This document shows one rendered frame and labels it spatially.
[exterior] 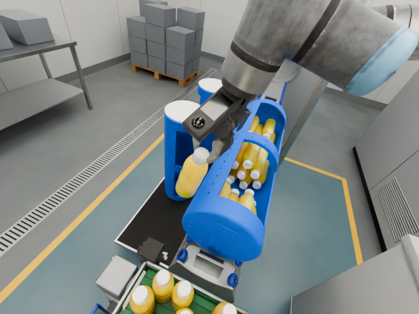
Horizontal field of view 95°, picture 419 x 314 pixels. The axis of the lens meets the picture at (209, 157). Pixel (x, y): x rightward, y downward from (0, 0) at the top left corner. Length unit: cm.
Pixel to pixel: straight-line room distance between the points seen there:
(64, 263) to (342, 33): 199
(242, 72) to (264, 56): 4
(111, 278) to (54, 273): 109
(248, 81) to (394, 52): 18
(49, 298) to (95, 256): 33
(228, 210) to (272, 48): 44
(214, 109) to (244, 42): 11
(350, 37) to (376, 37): 3
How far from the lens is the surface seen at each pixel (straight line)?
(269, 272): 196
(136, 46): 448
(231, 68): 34
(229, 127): 39
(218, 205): 61
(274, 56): 33
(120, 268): 93
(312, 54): 32
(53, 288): 195
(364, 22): 33
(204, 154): 48
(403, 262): 117
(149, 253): 78
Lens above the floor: 173
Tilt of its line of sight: 43 degrees down
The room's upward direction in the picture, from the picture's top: 12 degrees clockwise
